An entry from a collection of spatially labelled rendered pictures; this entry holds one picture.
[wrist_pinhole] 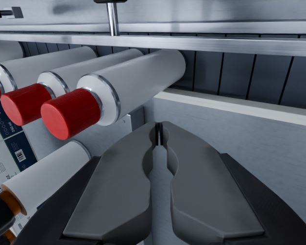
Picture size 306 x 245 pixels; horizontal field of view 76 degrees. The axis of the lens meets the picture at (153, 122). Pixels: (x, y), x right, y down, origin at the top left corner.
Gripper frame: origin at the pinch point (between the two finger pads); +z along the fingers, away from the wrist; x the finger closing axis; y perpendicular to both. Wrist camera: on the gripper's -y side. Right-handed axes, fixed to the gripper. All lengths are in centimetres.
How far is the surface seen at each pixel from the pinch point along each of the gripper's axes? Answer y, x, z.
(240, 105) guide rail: 3.9, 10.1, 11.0
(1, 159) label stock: 29, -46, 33
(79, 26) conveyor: -4.8, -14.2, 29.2
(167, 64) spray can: -0.8, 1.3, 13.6
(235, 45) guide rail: -3.6, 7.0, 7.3
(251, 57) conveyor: -1.2, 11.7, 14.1
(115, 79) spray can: -1.3, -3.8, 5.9
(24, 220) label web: 55, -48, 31
